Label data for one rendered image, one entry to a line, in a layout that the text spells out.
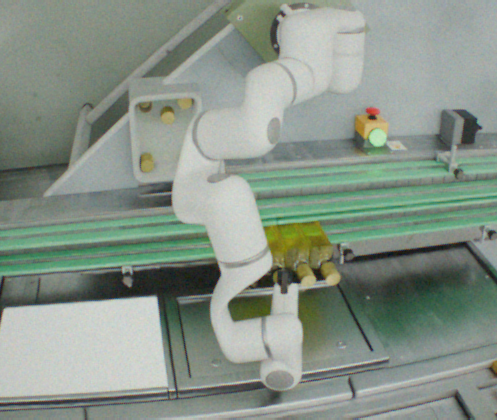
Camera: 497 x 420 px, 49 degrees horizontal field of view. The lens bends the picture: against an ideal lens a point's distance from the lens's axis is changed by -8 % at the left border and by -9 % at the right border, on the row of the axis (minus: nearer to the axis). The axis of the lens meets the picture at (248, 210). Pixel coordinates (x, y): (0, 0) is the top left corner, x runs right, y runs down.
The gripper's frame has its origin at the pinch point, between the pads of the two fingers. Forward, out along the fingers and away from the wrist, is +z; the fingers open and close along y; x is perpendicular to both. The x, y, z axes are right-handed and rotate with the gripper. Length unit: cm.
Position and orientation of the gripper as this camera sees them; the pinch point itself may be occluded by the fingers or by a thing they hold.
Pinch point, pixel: (284, 285)
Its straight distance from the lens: 126.2
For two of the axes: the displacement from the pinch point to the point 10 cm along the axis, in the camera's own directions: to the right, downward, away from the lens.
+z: 0.7, -4.9, 8.7
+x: -10.0, -0.3, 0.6
